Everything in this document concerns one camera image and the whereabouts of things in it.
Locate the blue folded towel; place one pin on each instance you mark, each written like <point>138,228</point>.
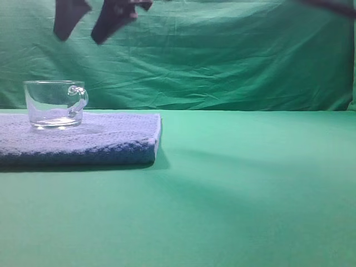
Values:
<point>101,139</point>

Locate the green backdrop cloth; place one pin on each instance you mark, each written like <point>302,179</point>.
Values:
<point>188,55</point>

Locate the green table cloth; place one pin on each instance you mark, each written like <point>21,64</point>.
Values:
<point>227,189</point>

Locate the transparent glass cup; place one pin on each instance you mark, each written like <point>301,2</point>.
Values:
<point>55,104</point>

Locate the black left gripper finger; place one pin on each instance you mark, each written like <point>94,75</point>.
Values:
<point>114,16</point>

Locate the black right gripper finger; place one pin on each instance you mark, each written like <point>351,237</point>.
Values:
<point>67,14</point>

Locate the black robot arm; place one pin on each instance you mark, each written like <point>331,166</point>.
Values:
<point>333,6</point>

